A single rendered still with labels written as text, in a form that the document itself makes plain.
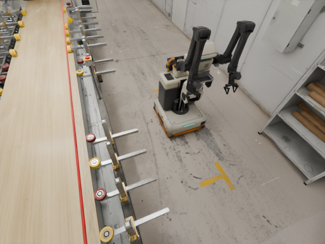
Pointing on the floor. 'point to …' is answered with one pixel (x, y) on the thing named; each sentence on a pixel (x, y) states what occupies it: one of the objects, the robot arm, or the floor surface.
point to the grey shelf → (282, 138)
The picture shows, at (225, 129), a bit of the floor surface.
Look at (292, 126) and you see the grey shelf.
